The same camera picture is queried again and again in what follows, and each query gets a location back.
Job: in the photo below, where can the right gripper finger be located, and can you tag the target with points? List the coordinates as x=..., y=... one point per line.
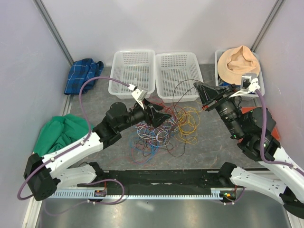
x=204, y=86
x=204, y=97

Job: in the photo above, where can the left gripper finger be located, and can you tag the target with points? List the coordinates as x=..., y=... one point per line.
x=160, y=118
x=156, y=107

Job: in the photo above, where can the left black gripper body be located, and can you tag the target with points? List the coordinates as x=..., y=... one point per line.
x=149, y=117

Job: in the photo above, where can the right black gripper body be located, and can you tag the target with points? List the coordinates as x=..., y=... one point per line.
x=213, y=103

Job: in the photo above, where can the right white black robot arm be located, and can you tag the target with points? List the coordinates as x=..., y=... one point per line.
x=253, y=131

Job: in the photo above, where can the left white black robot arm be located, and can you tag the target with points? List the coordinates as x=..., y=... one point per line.
x=46, y=174

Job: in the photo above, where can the blue cloth in basket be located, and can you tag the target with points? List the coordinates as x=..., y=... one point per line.
x=224, y=83

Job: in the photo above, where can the middle white plastic basket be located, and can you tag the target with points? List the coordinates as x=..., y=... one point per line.
x=176, y=73

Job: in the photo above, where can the white plastic basket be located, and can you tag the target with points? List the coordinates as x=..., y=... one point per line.
x=136, y=67
x=176, y=73
x=218, y=53

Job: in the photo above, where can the beige bucket hat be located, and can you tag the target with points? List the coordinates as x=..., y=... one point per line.
x=236, y=62

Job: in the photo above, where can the left white plastic basket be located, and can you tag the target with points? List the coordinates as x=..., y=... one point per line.
x=136, y=67

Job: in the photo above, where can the right white plastic basket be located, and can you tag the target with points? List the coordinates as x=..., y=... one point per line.
x=218, y=53

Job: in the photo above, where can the orange plastic tray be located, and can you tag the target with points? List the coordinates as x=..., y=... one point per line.
x=274, y=132

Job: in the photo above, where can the blue plaid cloth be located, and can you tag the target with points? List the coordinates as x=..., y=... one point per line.
x=80, y=72

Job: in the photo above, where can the green cloth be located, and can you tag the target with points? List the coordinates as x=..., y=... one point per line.
x=60, y=132

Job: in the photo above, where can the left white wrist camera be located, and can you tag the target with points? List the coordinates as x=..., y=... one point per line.
x=137, y=93

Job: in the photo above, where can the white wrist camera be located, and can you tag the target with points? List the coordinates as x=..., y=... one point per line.
x=137, y=93
x=249, y=84

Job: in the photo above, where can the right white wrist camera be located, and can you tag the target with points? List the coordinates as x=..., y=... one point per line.
x=249, y=84

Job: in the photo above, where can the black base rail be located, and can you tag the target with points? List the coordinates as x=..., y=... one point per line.
x=166, y=181

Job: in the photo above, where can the light blue cable duct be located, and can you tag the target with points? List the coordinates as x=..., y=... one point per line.
x=97, y=194

